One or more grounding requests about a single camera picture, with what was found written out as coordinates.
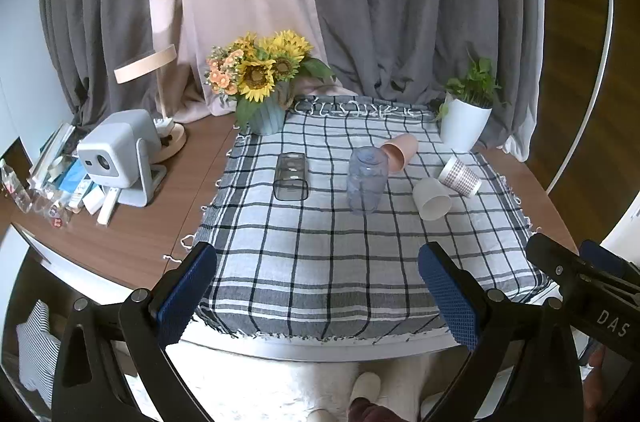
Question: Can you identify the plain white cup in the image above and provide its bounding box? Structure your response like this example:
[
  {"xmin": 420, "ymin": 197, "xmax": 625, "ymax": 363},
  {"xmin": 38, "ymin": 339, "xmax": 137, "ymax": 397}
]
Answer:
[{"xmin": 412, "ymin": 177, "xmax": 453, "ymax": 220}]

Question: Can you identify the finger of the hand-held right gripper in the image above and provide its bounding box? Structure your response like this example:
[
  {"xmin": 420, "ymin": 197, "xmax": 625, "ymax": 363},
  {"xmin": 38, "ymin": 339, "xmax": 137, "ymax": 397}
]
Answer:
[
  {"xmin": 579, "ymin": 240, "xmax": 640, "ymax": 285},
  {"xmin": 525, "ymin": 233, "xmax": 608, "ymax": 300}
]

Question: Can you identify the grey checked cloth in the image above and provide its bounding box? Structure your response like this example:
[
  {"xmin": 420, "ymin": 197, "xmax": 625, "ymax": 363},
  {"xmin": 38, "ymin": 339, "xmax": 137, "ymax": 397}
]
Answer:
[{"xmin": 181, "ymin": 95, "xmax": 553, "ymax": 345}]

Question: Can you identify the blue clear plastic cup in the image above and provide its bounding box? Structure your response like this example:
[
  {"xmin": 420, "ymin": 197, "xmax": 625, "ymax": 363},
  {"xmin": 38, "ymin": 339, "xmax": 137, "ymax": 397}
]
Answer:
[{"xmin": 347, "ymin": 147, "xmax": 389, "ymax": 214}]

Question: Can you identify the checked paper cup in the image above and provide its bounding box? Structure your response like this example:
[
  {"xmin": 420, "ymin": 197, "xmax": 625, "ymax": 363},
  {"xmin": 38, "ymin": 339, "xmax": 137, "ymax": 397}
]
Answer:
[{"xmin": 438, "ymin": 154, "xmax": 482, "ymax": 197}]

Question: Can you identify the white remote control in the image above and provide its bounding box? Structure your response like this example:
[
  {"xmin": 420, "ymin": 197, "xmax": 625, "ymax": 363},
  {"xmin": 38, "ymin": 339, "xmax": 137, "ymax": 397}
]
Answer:
[{"xmin": 96, "ymin": 187, "xmax": 120, "ymax": 227}]

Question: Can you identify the white slipper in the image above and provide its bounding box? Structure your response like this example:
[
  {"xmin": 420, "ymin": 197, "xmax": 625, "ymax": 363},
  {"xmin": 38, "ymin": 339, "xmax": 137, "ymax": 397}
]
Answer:
[
  {"xmin": 420, "ymin": 392, "xmax": 447, "ymax": 422},
  {"xmin": 349, "ymin": 372, "xmax": 382, "ymax": 408}
]

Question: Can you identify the sunflower bouquet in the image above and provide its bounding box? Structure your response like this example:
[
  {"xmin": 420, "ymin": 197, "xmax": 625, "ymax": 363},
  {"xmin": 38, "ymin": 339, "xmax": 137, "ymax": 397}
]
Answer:
[{"xmin": 204, "ymin": 30, "xmax": 336, "ymax": 129}]

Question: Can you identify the white fluffy rug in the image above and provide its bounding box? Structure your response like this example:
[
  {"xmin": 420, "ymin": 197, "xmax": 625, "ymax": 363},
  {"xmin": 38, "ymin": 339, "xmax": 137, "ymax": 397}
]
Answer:
[{"xmin": 125, "ymin": 344, "xmax": 501, "ymax": 422}]

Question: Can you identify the green plant in white pot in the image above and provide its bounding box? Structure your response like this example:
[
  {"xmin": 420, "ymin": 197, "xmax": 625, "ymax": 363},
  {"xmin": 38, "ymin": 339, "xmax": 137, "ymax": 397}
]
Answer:
[{"xmin": 435, "ymin": 52, "xmax": 507, "ymax": 153}]

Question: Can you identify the dark clear rectangular cup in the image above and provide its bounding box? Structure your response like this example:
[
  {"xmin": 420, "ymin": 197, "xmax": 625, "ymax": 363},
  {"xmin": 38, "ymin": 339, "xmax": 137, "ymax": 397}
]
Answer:
[{"xmin": 272, "ymin": 152, "xmax": 310, "ymax": 202}]

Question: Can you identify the beige desk lamp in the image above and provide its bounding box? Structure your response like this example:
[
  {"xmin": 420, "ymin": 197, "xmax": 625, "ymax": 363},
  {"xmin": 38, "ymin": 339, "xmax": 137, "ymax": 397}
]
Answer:
[{"xmin": 114, "ymin": 44, "xmax": 187, "ymax": 163}]

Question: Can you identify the ribbed teal vase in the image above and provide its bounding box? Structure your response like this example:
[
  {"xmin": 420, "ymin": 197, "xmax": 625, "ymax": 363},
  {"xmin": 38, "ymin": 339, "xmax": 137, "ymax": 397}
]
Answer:
[{"xmin": 247, "ymin": 95, "xmax": 289, "ymax": 136}]

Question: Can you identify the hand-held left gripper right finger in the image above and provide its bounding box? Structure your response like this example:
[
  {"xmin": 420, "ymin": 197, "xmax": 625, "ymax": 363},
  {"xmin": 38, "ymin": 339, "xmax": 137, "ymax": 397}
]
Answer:
[{"xmin": 417, "ymin": 242, "xmax": 586, "ymax": 422}]

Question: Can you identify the pink cup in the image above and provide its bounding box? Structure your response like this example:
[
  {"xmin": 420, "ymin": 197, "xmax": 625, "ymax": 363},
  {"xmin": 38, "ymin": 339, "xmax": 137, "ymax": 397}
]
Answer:
[{"xmin": 380, "ymin": 133, "xmax": 419, "ymax": 174}]

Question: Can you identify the white curved hoop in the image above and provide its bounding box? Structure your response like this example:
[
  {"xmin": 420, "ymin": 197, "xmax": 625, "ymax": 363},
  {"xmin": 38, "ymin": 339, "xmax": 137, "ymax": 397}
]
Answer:
[{"xmin": 545, "ymin": 0, "xmax": 615, "ymax": 195}]

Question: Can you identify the clear plastic bottle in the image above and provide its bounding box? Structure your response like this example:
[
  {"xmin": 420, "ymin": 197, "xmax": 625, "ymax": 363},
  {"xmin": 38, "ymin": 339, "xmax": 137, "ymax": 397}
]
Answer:
[{"xmin": 0, "ymin": 159, "xmax": 68, "ymax": 230}]

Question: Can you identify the stack of books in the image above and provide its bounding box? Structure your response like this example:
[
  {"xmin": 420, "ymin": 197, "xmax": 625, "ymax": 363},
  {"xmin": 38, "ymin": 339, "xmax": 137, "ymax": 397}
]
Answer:
[{"xmin": 27, "ymin": 122, "xmax": 80, "ymax": 203}]

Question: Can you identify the striped star pillow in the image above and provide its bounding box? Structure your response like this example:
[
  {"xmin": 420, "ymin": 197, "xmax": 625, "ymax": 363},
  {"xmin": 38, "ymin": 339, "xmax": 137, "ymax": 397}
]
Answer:
[{"xmin": 16, "ymin": 301, "xmax": 63, "ymax": 408}]

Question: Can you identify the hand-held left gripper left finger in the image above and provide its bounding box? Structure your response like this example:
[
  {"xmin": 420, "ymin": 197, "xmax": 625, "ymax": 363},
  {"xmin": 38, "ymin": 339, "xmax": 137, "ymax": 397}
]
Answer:
[{"xmin": 51, "ymin": 241, "xmax": 220, "ymax": 422}]

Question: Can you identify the white projector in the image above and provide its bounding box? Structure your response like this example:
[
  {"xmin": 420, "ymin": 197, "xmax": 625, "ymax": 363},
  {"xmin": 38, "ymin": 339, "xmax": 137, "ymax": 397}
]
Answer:
[{"xmin": 76, "ymin": 110, "xmax": 167, "ymax": 207}]

